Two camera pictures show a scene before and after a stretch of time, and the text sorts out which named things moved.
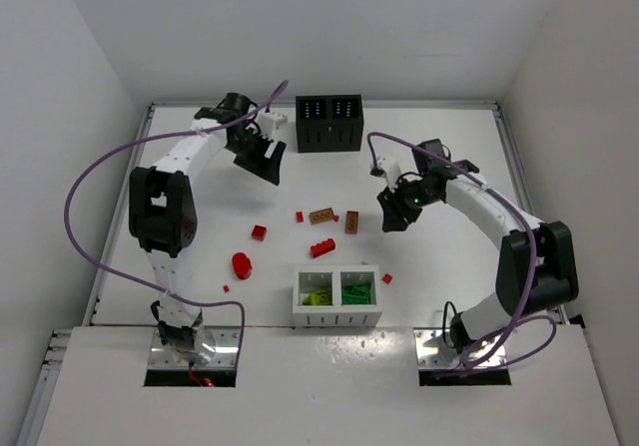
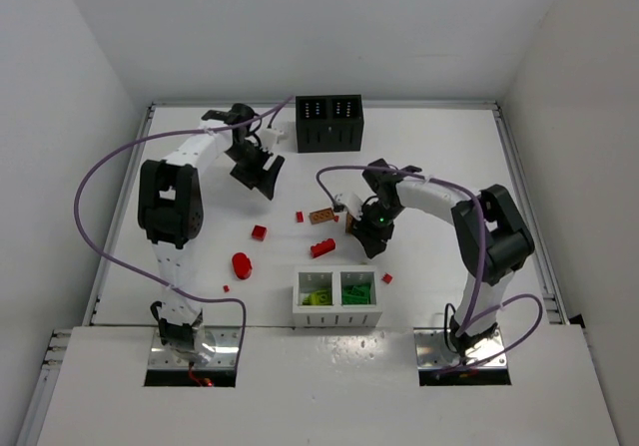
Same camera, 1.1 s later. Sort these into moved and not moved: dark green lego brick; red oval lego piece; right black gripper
Moved: right black gripper
Not moved: red oval lego piece; dark green lego brick
